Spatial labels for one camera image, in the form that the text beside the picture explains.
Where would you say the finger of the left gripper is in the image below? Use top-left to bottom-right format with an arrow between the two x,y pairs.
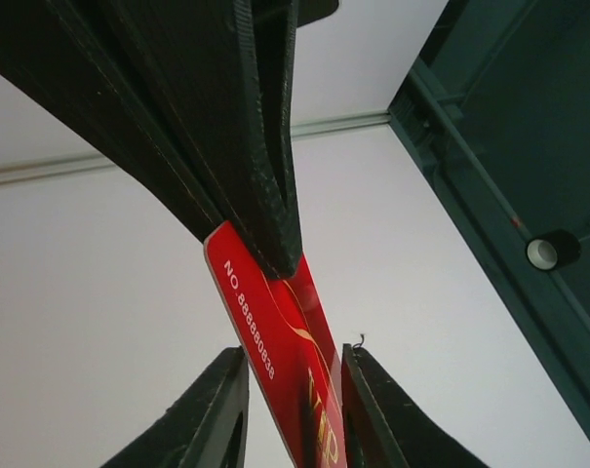
0,1 -> 256,240
233,1 -> 339,279

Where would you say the black top camera lens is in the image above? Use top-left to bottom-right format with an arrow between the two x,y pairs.
525,229 -> 581,272

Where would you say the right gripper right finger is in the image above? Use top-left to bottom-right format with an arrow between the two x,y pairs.
341,344 -> 486,468

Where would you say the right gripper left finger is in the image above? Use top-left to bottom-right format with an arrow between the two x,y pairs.
104,347 -> 250,468

